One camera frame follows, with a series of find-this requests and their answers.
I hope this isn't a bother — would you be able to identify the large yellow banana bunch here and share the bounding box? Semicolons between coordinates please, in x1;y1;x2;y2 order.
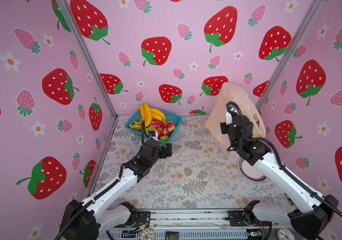
139;103;152;127

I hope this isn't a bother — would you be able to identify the beige plastic bag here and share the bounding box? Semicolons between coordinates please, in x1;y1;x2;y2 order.
205;82;267;148

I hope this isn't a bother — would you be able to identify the teal plastic basket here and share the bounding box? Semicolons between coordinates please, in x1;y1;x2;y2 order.
125;110;182;145

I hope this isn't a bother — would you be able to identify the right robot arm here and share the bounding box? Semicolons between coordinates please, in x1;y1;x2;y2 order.
221;113;339;240

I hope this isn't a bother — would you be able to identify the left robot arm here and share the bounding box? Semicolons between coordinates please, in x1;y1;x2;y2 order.
55;138;173;240

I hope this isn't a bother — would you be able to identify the red dragon fruit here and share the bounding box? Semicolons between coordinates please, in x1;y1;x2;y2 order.
150;120;165;129

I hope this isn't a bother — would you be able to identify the red peach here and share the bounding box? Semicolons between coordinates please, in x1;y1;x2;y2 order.
166;121;176;133

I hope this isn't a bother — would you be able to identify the small yellow banana bunch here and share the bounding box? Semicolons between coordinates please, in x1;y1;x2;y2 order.
150;108;166;123

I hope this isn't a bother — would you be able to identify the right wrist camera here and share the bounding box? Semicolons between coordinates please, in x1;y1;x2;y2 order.
226;112;233;125

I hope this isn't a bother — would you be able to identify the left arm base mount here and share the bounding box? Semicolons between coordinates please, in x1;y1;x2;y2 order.
115;211;151;228

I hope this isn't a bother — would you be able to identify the aluminium rail frame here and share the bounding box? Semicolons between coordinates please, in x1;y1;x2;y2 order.
96;209;303;240

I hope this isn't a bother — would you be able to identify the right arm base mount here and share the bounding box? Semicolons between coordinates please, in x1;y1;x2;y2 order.
225;210;270;227

